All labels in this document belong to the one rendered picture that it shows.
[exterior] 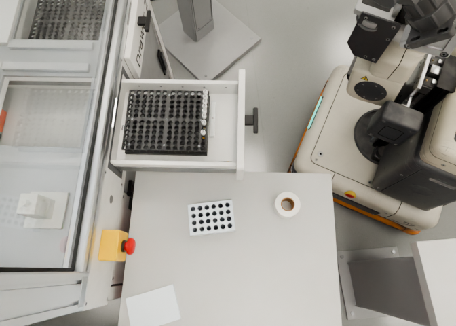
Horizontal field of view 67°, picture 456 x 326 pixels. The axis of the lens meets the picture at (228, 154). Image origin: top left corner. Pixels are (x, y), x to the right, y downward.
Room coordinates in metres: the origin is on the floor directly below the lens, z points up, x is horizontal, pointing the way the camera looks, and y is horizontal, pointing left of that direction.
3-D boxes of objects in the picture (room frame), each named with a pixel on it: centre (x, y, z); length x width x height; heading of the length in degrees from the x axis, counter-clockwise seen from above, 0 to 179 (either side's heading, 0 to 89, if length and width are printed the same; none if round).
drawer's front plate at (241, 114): (0.38, -0.04, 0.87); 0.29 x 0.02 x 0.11; 176
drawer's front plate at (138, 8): (0.71, 0.26, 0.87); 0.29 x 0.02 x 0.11; 176
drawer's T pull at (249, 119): (0.37, -0.07, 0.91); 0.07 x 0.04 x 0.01; 176
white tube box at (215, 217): (0.14, 0.05, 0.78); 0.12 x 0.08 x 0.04; 94
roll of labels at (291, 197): (0.16, -0.16, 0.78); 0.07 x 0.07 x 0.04
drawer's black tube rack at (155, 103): (0.39, 0.16, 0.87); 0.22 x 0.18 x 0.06; 86
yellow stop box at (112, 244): (0.07, 0.29, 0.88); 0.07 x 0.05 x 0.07; 176
